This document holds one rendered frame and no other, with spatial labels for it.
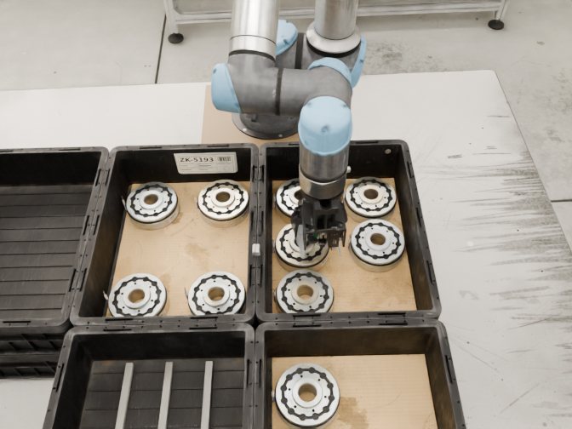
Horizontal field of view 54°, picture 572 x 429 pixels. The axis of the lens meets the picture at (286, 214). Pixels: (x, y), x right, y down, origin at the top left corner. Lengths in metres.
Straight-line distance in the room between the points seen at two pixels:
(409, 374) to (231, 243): 0.41
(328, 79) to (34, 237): 0.68
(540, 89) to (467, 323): 1.87
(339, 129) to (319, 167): 0.07
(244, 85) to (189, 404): 0.52
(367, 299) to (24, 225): 0.71
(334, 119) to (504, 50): 2.36
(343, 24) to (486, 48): 1.95
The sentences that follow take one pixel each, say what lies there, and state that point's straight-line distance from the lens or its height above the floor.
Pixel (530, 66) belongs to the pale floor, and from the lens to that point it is 3.05.
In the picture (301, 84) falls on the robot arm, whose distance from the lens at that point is 0.88.
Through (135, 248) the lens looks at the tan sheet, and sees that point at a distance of 1.15.
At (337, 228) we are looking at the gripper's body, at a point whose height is 0.98.
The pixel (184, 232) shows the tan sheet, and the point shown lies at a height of 0.83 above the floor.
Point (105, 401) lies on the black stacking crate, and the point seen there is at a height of 0.83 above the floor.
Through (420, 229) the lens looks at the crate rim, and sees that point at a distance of 1.03.
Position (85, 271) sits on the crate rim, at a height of 0.92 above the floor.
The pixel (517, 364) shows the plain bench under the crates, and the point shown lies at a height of 0.70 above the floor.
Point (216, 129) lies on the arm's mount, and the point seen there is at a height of 0.80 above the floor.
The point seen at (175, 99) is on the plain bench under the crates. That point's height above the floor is 0.70.
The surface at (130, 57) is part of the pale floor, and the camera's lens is 3.03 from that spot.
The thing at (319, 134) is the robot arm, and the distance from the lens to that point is 0.79.
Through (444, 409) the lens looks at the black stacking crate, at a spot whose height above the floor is 0.89.
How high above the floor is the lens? 1.74
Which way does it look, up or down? 52 degrees down
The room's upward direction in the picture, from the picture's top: 2 degrees counter-clockwise
